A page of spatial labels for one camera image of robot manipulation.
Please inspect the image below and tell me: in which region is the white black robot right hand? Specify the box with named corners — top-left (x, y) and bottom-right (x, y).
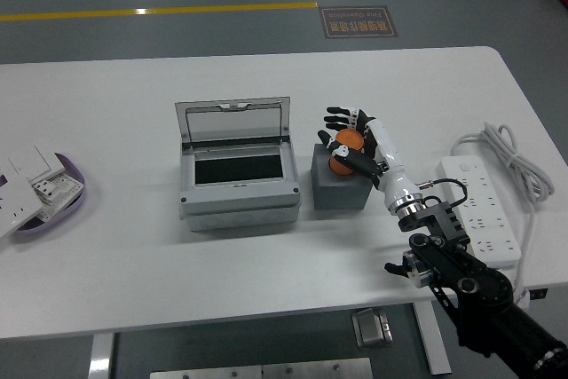
top-left (317, 106), bottom-right (422, 214)

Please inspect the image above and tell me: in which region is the grey box with clear flap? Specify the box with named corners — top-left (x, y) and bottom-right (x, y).
top-left (174, 95), bottom-right (303, 233)

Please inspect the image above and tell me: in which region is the grey cube with round hole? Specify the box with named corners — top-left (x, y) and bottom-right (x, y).
top-left (312, 142), bottom-right (373, 211)

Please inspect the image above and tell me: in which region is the metal floor outlet box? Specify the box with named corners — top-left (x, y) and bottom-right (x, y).
top-left (351, 307), bottom-right (395, 348)

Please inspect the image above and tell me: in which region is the white power strip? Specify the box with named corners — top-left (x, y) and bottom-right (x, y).
top-left (434, 154), bottom-right (523, 268)

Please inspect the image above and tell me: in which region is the brown floor sign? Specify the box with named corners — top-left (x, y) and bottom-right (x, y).
top-left (319, 5), bottom-right (399, 40)

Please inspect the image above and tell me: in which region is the white table leg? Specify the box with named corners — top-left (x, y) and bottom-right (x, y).
top-left (412, 302), bottom-right (453, 375)
top-left (87, 333), bottom-right (115, 379)

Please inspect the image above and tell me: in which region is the yellow floor tape line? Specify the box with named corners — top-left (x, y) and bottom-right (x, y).
top-left (0, 1), bottom-right (320, 23)

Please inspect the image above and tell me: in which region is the purple oval tray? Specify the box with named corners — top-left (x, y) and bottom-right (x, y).
top-left (8, 152), bottom-right (87, 243)

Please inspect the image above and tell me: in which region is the white socket insert module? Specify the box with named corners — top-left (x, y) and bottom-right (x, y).
top-left (28, 173), bottom-right (85, 223)

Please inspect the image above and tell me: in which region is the white coiled power cord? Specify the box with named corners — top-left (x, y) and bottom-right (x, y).
top-left (450, 121), bottom-right (556, 309)

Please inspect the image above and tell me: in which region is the steel base plate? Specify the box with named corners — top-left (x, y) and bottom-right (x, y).
top-left (149, 357), bottom-right (375, 379)

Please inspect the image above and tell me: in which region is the white switch plate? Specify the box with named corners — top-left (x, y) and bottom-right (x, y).
top-left (7, 144), bottom-right (67, 181)

